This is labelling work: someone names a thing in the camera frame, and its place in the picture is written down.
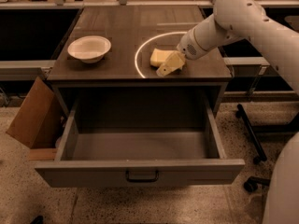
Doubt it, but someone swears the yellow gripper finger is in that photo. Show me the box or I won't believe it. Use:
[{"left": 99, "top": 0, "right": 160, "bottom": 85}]
[{"left": 156, "top": 51, "right": 186, "bottom": 77}]

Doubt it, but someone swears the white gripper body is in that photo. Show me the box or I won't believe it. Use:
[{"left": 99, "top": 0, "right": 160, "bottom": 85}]
[{"left": 177, "top": 29, "right": 206, "bottom": 60}]

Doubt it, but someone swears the yellow sponge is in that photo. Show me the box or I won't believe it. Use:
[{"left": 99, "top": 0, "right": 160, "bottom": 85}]
[{"left": 149, "top": 49, "right": 173, "bottom": 67}]

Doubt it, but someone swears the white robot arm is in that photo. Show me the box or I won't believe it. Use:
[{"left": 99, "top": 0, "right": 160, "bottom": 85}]
[{"left": 177, "top": 0, "right": 299, "bottom": 224}]

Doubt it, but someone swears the grey open drawer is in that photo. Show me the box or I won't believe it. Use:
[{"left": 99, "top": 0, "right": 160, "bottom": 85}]
[{"left": 36, "top": 87, "right": 245, "bottom": 188}]

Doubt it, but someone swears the black stand leg with wheels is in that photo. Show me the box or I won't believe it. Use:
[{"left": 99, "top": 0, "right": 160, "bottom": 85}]
[{"left": 235, "top": 104, "right": 267, "bottom": 164}]

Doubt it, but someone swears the white bowl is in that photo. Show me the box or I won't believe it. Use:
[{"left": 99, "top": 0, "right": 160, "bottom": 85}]
[{"left": 67, "top": 35, "right": 111, "bottom": 63}]

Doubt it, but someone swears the black office chair base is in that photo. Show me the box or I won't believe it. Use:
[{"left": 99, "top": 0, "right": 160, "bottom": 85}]
[{"left": 243, "top": 176, "right": 270, "bottom": 193}]

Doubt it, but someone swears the brown cardboard box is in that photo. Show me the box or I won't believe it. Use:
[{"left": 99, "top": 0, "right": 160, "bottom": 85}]
[{"left": 7, "top": 77, "right": 64, "bottom": 149}]

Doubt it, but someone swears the black drawer handle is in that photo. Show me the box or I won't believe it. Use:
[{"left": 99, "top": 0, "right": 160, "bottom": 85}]
[{"left": 125, "top": 171, "right": 159, "bottom": 183}]

